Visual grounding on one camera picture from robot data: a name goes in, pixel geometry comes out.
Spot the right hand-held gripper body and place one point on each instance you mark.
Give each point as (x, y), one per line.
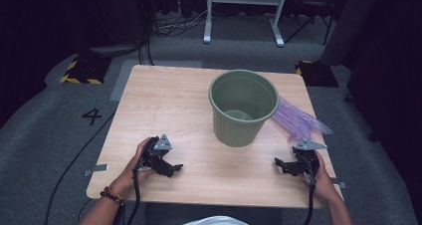
(308, 160)

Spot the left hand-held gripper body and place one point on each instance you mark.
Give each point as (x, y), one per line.
(156, 155)

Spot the purple plastic bag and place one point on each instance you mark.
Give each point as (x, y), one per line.
(298, 122)

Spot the green plastic bin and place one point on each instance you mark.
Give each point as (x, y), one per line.
(237, 132)

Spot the person's right hand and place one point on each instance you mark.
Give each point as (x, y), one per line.
(325, 185)

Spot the person's left hand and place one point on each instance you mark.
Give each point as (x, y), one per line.
(131, 178)

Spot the person's dark pants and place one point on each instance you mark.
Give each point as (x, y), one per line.
(166, 215)

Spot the person's white shirt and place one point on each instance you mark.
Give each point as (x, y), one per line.
(215, 221)

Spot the dark equipment stand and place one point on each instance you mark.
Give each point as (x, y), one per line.
(114, 36)

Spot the grey pillar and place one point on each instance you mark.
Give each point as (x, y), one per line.
(350, 26)

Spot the black tripod stand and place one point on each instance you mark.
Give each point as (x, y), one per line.
(310, 19)

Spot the black yellow striped base plate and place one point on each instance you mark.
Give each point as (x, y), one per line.
(316, 74)
(86, 70)

